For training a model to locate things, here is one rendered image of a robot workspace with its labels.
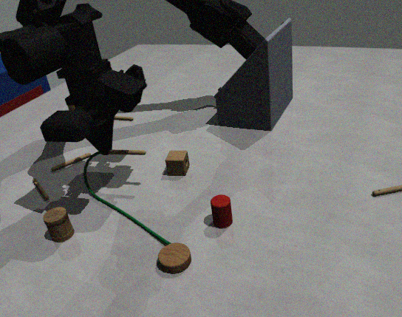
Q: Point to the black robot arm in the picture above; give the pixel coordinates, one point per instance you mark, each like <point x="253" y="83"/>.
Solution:
<point x="47" y="41"/>

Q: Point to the dark green string with wooden stick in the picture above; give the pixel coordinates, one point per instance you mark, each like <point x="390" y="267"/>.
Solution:
<point x="135" y="152"/>

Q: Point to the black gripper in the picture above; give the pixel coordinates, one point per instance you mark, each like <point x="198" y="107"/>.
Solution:
<point x="95" y="123"/>

